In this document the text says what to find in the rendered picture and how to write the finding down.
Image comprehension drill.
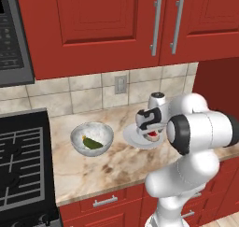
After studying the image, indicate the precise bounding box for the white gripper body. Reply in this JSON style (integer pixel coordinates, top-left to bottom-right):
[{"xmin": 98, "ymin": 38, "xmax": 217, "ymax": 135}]
[{"xmin": 136, "ymin": 123, "xmax": 166, "ymax": 137}]

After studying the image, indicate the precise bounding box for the red steak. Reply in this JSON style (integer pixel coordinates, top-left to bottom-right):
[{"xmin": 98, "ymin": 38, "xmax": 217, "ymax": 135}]
[{"xmin": 147, "ymin": 131, "xmax": 161, "ymax": 141}]

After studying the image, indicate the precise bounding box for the white round plate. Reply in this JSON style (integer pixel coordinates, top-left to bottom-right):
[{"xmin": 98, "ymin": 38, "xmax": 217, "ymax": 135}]
[{"xmin": 122, "ymin": 121, "xmax": 166, "ymax": 150}]

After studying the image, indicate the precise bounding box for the glass bowl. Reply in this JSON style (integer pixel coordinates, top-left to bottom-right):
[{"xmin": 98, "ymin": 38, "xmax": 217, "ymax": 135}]
[{"xmin": 69, "ymin": 121, "xmax": 115, "ymax": 158}]

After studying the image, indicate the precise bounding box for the red tall cupboard side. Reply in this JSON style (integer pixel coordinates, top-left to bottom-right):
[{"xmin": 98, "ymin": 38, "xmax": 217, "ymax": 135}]
[{"xmin": 191, "ymin": 56, "xmax": 239, "ymax": 121}]

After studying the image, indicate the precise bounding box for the red drawer front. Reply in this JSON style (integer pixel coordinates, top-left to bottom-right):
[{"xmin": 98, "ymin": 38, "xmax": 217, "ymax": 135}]
[
  {"xmin": 190, "ymin": 156, "xmax": 239, "ymax": 206},
  {"xmin": 79, "ymin": 188, "xmax": 128, "ymax": 214}
]

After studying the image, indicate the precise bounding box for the wide red cupboard door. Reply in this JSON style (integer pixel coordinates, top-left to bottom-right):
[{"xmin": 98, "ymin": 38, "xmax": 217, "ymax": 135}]
[{"xmin": 15, "ymin": 0, "xmax": 169, "ymax": 81}]

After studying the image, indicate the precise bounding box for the narrow red cupboard door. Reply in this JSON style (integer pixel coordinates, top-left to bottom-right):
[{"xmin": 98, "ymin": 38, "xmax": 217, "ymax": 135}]
[{"xmin": 158, "ymin": 0, "xmax": 239, "ymax": 67}]

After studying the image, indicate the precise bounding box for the black gas hob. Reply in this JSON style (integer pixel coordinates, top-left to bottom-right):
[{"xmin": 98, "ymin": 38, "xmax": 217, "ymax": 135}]
[{"xmin": 0, "ymin": 108, "xmax": 63, "ymax": 227}]

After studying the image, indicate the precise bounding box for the grey microwave oven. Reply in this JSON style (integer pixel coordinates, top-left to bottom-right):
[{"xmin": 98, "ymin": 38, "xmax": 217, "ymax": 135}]
[{"xmin": 0, "ymin": 0, "xmax": 35, "ymax": 89}]

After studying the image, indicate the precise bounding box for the grey wall socket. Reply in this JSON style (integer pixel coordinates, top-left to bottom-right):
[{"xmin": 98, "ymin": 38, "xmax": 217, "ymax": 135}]
[{"xmin": 114, "ymin": 74, "xmax": 128, "ymax": 95}]

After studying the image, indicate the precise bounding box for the silver cupboard handle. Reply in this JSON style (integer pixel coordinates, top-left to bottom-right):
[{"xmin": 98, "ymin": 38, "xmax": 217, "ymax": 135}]
[
  {"xmin": 169, "ymin": 0, "xmax": 186, "ymax": 55},
  {"xmin": 149, "ymin": 0, "xmax": 163, "ymax": 57}
]

